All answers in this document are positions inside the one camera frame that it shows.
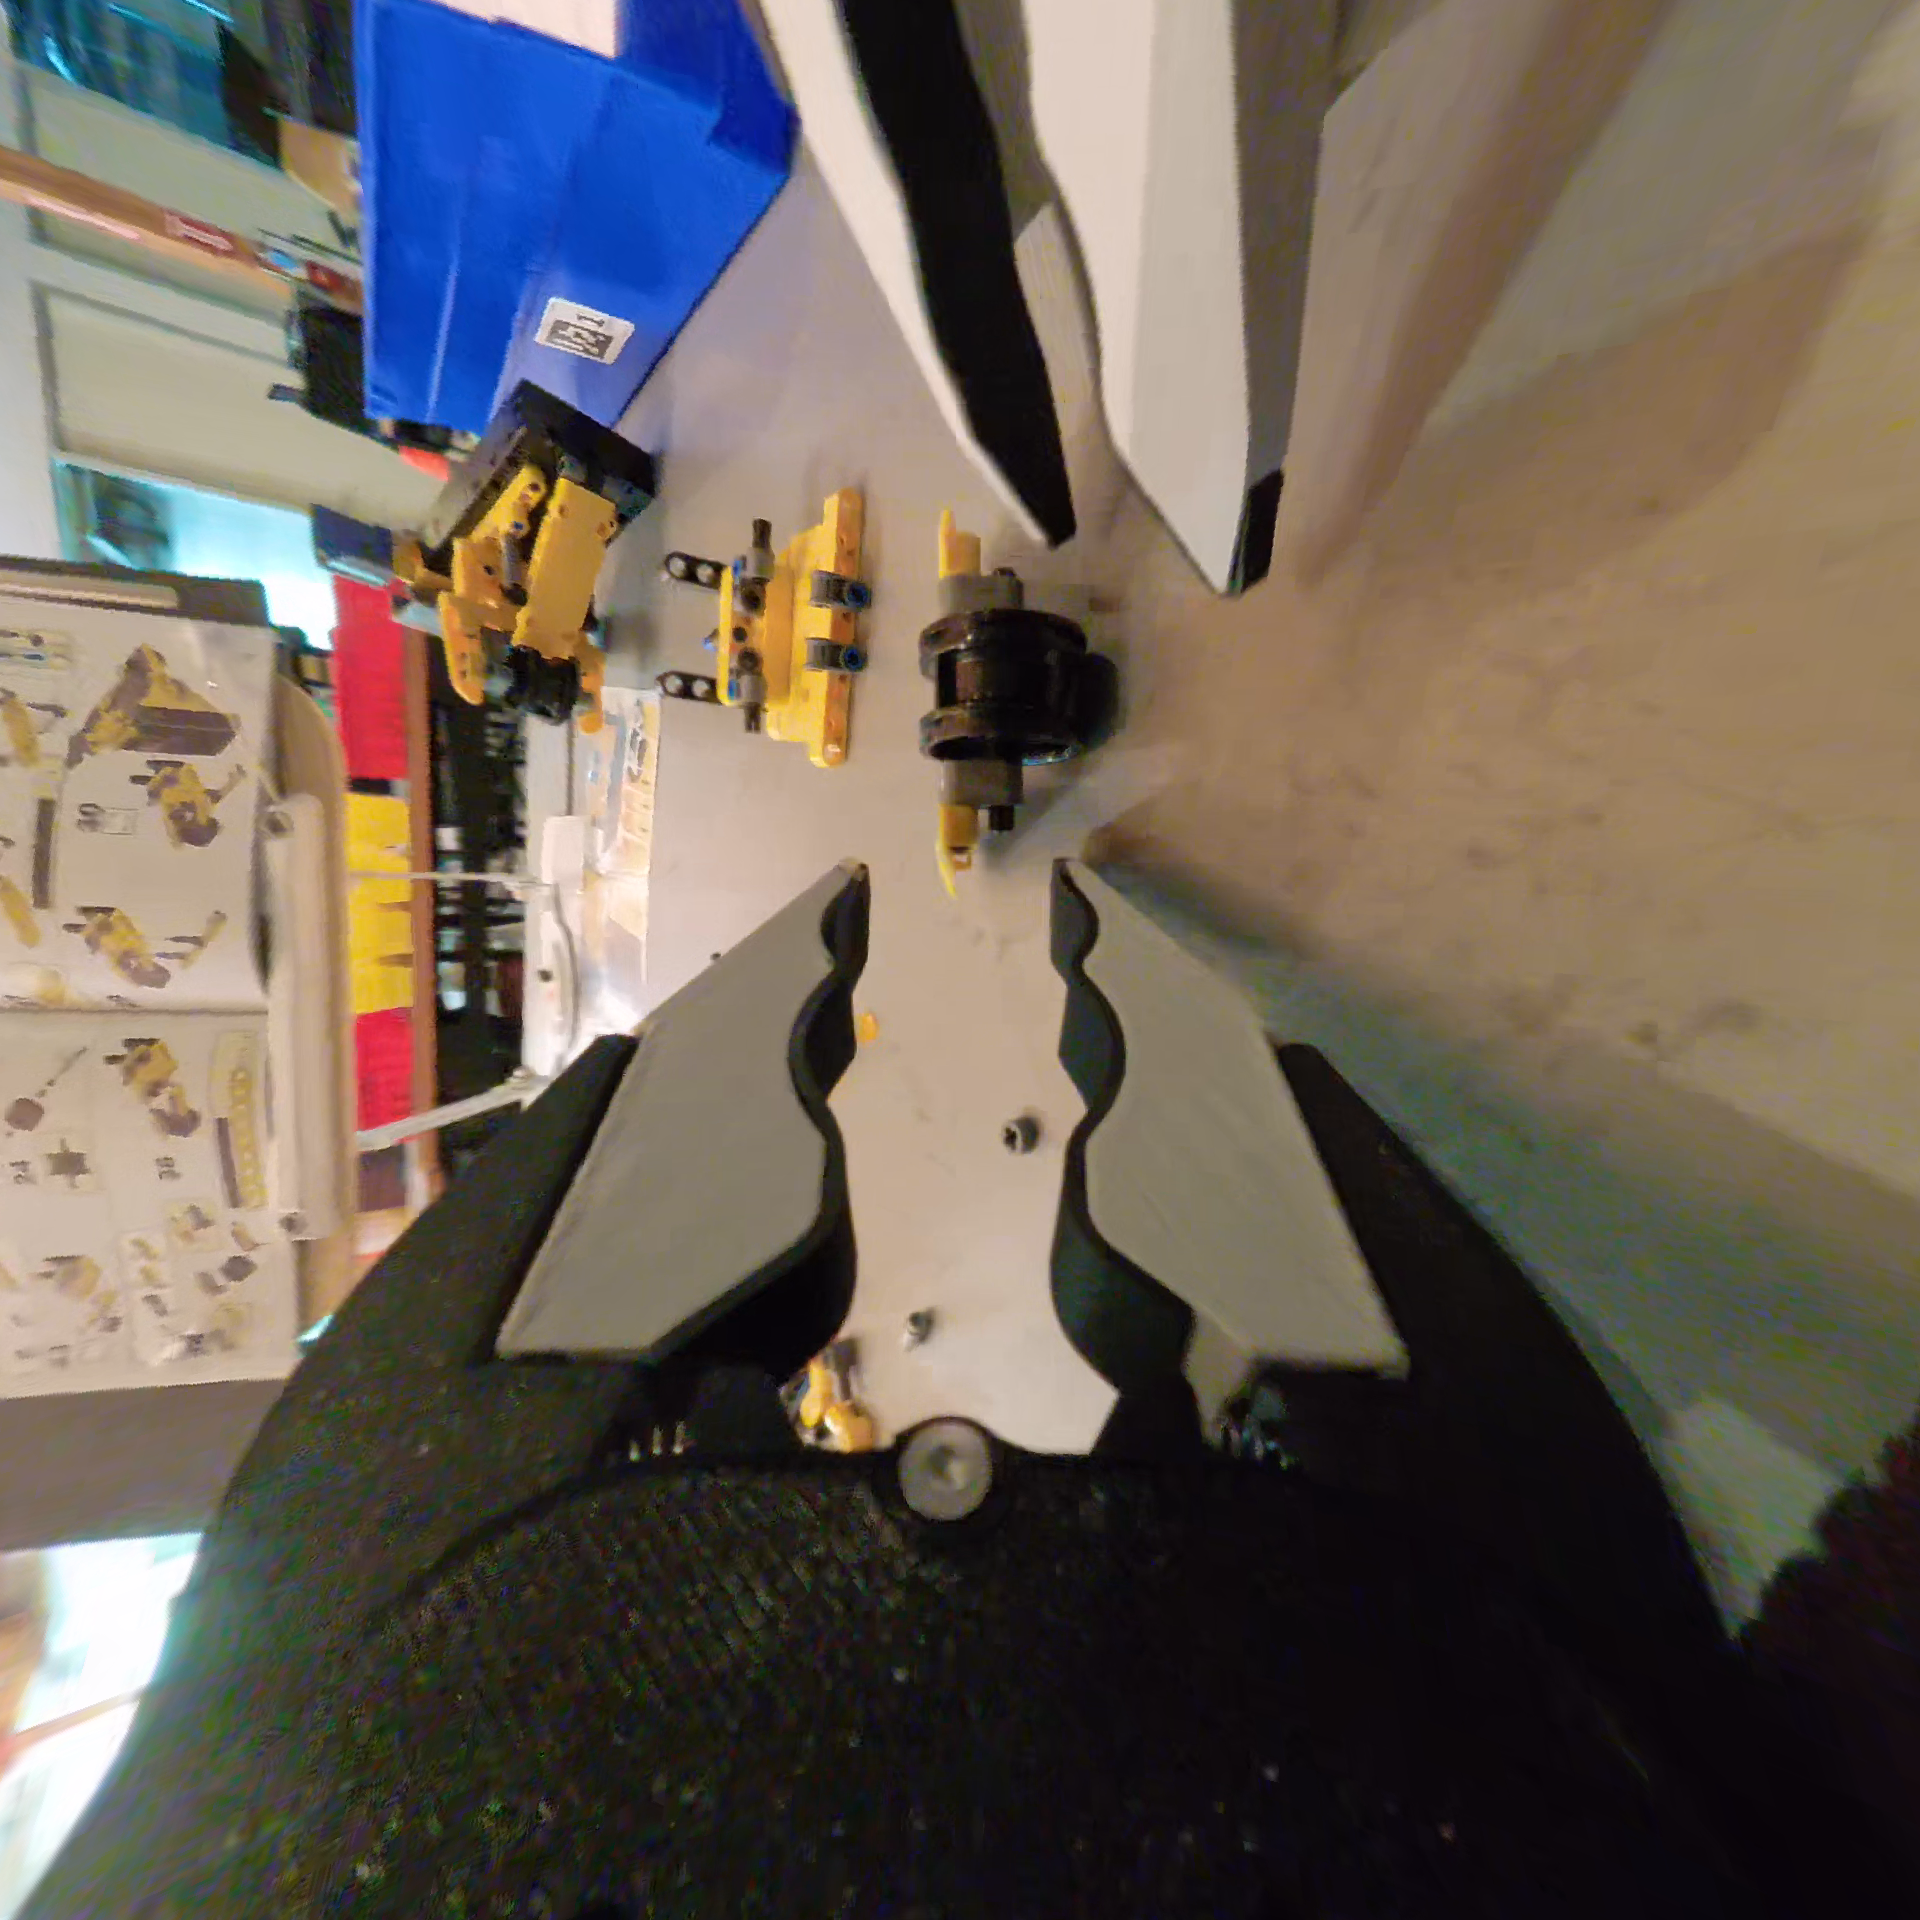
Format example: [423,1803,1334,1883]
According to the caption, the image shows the blue plastic bin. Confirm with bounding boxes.
[352,0,800,439]

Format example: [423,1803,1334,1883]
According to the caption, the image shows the small yellow connector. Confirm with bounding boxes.
[794,1341,879,1453]

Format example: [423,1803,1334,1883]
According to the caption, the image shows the black wheel hub with axle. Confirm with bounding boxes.
[917,598,1119,836]

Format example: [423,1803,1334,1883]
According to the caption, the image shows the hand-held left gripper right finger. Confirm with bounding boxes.
[1046,858,1414,1445]

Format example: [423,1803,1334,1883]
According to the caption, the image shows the yellow brick plate assembly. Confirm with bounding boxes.
[661,487,875,770]

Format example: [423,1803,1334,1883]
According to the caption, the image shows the person's black sweater torso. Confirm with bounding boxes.
[1733,1402,1920,1920]

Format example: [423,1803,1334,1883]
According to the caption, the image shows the yellow sticker sheet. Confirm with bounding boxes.
[576,688,664,984]

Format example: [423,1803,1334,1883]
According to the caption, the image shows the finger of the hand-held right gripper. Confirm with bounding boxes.
[994,0,1346,598]
[754,0,1086,554]

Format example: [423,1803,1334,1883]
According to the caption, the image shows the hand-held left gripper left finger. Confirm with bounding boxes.
[492,861,875,1370]

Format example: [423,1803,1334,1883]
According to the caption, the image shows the instruction booklet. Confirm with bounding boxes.
[0,574,301,1395]

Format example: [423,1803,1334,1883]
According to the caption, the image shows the small yellow panel grey beam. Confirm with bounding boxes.
[932,508,1031,619]
[932,750,1037,903]

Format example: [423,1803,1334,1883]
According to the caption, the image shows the yellow black toy vehicle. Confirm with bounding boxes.
[392,382,659,734]

